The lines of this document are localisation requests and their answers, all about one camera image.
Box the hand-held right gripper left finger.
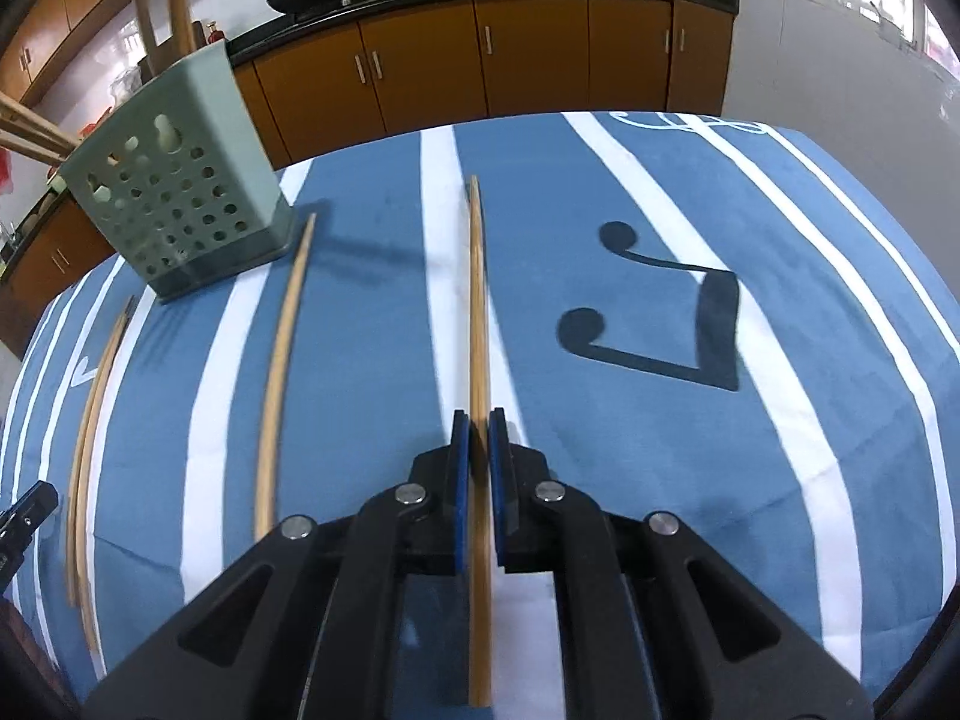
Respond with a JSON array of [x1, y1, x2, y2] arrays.
[[82, 409, 473, 720]]

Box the clear jar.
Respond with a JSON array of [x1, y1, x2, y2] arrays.
[[110, 67, 144, 110]]

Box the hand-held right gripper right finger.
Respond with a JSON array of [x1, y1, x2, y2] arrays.
[[487, 406, 875, 720]]

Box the green perforated utensil holder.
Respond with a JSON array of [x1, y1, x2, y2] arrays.
[[58, 41, 298, 305]]

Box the brown lower kitchen cabinets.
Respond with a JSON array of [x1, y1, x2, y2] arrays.
[[0, 0, 736, 361]]

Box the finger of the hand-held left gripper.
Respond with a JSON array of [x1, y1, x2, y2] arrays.
[[0, 483, 60, 595]]

